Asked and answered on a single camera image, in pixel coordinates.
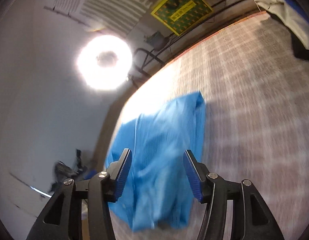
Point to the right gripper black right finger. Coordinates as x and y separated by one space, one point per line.
198 177

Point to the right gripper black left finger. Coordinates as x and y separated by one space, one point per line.
117 172

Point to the blue satin garment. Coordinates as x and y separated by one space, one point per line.
157 189

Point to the dark blue clothes pile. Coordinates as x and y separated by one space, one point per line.
294 14

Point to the grey checked bed mattress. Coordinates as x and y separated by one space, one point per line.
257 111

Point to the white acoustic foam panel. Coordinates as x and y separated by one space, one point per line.
117 16

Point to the yellow green patterned box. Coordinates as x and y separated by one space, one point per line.
181 16

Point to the bright ring light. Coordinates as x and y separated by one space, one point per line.
104 63

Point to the ring light black stand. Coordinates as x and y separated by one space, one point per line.
160 44

